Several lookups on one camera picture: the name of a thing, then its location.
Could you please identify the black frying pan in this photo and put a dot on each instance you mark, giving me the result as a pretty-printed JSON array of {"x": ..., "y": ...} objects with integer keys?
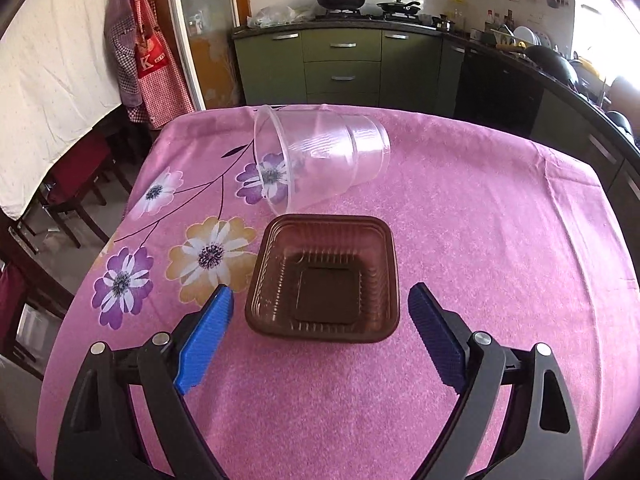
[{"x": 397, "y": 7}]

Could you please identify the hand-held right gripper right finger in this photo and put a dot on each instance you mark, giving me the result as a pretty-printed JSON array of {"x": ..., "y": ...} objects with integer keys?
[{"x": 440, "y": 345}]

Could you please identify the dark red chair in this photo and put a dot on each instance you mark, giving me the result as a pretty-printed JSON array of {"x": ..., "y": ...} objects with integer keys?
[
  {"x": 80, "y": 170},
  {"x": 20, "y": 305}
]

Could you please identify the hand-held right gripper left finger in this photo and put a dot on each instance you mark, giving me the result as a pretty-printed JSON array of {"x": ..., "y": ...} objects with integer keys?
[{"x": 205, "y": 340}]

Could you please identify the small metal pot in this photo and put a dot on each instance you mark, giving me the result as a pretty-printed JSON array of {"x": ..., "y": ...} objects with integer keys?
[{"x": 443, "y": 22}]

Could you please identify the clear plastic container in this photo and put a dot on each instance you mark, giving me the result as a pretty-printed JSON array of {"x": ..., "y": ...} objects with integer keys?
[{"x": 350, "y": 150}]

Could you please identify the glass sliding door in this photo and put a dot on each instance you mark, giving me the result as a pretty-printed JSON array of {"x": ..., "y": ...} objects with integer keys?
[{"x": 210, "y": 35}]

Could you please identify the brown plastic tray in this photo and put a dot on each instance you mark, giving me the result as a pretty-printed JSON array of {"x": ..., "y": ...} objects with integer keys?
[{"x": 325, "y": 290}]

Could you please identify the pink checked apron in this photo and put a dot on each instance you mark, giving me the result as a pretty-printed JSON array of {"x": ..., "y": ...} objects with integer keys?
[{"x": 120, "y": 35}]

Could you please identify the dish rack with plates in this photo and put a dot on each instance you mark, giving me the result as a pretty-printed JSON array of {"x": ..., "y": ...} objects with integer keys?
[{"x": 522, "y": 37}]

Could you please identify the red checked apron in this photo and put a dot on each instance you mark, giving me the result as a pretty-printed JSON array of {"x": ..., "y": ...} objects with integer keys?
[{"x": 170, "y": 95}]

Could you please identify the clear plastic bags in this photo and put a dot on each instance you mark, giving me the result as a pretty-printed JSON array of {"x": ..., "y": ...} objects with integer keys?
[{"x": 277, "y": 15}]

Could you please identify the white hanging cloth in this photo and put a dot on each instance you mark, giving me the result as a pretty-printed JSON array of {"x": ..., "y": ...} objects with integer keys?
[{"x": 50, "y": 85}]

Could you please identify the large black wok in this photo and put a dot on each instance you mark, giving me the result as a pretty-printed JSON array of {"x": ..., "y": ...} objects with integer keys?
[{"x": 552, "y": 65}]

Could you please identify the pink floral tablecloth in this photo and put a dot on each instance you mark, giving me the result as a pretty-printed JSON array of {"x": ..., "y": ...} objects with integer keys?
[{"x": 475, "y": 240}]

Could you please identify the sauce bottles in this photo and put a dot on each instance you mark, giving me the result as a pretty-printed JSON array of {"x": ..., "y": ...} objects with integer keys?
[{"x": 497, "y": 20}]

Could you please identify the black gas stove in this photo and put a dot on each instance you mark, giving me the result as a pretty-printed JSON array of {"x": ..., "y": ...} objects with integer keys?
[{"x": 367, "y": 14}]

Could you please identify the green kitchen base cabinets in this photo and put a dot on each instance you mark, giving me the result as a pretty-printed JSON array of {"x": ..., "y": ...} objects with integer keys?
[{"x": 340, "y": 60}]

